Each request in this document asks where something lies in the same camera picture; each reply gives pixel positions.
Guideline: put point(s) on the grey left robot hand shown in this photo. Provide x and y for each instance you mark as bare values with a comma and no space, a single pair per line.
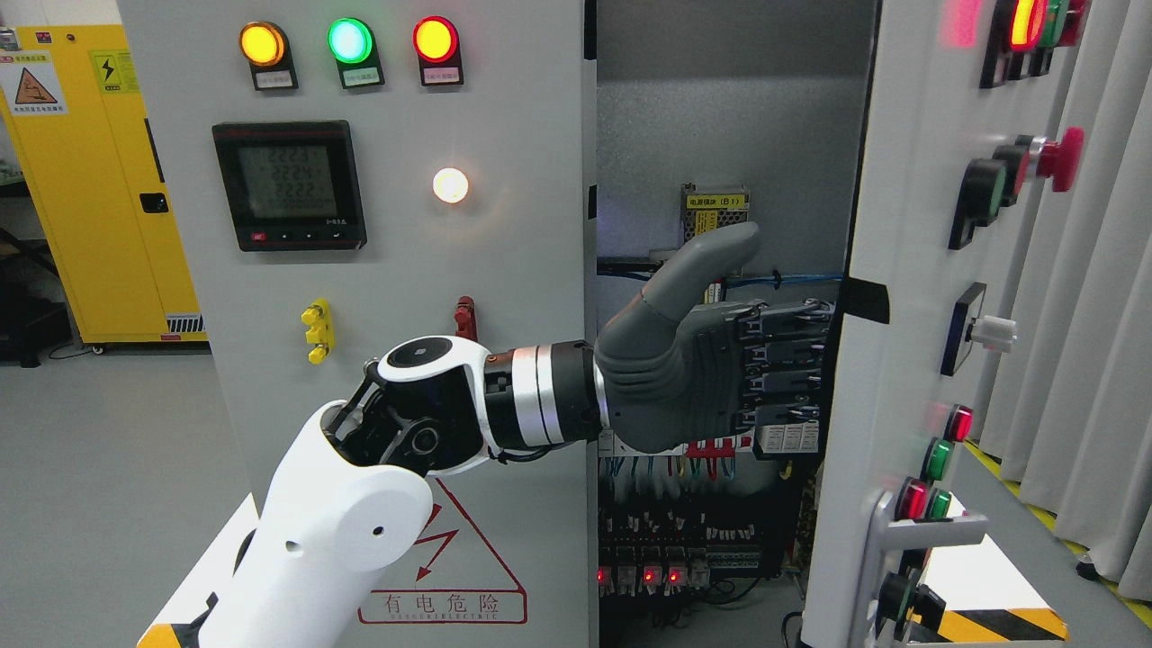
677,370

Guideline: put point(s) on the grey cabinet door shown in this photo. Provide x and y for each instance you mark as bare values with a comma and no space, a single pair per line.
519,127
942,223

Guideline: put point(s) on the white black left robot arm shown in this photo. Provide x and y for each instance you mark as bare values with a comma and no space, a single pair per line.
352,493

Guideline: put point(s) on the white socket breaker row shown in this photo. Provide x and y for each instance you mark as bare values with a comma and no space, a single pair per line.
714,456

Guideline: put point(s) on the black white surge protector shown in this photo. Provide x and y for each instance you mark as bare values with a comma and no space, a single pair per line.
784,441

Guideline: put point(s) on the perforated metal power supply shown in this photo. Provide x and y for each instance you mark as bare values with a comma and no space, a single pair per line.
706,207

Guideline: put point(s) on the relay terminal row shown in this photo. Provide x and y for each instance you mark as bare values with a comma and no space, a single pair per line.
664,547

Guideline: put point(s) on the red terminal posts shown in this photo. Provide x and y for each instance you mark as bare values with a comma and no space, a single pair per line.
465,318

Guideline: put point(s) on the white indicator light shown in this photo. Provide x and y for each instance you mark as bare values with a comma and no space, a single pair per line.
451,185

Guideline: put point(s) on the red electric hazard sticker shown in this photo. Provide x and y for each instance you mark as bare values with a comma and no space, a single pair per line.
451,575

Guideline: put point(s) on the yellow terminal posts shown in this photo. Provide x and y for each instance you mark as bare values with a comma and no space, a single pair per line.
318,320

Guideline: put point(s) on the grey curtain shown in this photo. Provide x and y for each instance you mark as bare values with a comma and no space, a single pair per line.
1069,411

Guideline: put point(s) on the red indicator light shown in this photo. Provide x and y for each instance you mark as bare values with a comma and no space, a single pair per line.
437,47

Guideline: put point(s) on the black digital power meter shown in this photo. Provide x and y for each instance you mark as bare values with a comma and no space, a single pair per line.
291,185

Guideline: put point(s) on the red emergency stop button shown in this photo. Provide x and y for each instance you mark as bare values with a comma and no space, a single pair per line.
1054,159

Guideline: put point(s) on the green indicator light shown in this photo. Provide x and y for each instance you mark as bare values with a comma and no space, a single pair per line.
354,50

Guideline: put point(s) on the yellow indicator light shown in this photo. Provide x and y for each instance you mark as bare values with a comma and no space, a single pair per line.
269,56

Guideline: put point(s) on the yellow safety cabinet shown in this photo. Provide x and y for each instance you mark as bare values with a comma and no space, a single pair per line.
80,128

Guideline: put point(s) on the silver door handle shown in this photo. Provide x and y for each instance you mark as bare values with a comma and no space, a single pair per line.
887,539

